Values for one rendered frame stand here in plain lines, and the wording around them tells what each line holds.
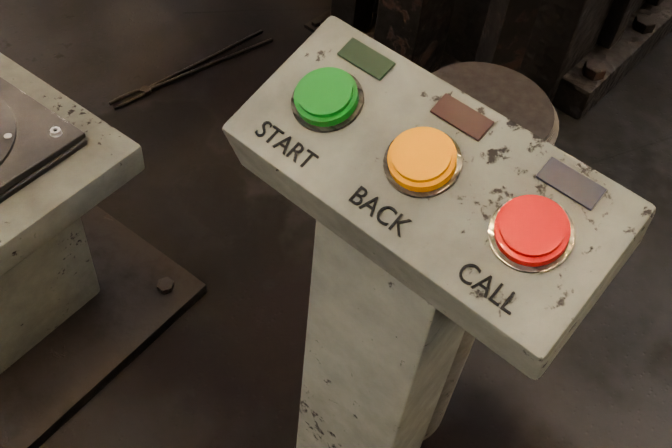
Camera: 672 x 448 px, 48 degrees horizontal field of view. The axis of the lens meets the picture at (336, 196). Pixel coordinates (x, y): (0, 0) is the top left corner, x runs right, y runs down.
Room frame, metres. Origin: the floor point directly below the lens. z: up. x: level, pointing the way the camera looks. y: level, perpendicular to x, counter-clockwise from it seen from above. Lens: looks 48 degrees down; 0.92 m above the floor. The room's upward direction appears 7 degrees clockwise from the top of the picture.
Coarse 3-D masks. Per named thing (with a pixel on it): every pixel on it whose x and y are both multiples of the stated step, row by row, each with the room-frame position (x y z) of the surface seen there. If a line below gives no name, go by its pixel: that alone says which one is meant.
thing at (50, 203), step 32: (0, 64) 0.70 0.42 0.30; (32, 96) 0.65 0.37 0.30; (64, 96) 0.65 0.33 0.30; (96, 128) 0.61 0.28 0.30; (64, 160) 0.55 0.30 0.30; (96, 160) 0.56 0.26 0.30; (128, 160) 0.57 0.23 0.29; (32, 192) 0.50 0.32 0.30; (64, 192) 0.51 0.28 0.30; (96, 192) 0.53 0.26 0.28; (0, 224) 0.46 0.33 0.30; (32, 224) 0.46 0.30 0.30; (64, 224) 0.49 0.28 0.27; (0, 256) 0.43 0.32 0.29
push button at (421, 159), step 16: (416, 128) 0.33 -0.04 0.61; (432, 128) 0.33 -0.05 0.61; (400, 144) 0.32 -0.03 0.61; (416, 144) 0.32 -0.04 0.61; (432, 144) 0.32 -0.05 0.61; (448, 144) 0.32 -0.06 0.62; (400, 160) 0.31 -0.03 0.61; (416, 160) 0.31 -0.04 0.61; (432, 160) 0.31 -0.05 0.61; (448, 160) 0.31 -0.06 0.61; (400, 176) 0.30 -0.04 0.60; (416, 176) 0.30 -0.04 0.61; (432, 176) 0.30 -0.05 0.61; (448, 176) 0.30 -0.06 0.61
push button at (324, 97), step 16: (304, 80) 0.37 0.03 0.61; (320, 80) 0.36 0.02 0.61; (336, 80) 0.36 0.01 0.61; (352, 80) 0.37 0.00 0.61; (304, 96) 0.35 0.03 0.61; (320, 96) 0.35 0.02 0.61; (336, 96) 0.35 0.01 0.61; (352, 96) 0.36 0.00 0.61; (304, 112) 0.35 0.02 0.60; (320, 112) 0.34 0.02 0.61; (336, 112) 0.34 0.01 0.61; (352, 112) 0.35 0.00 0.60
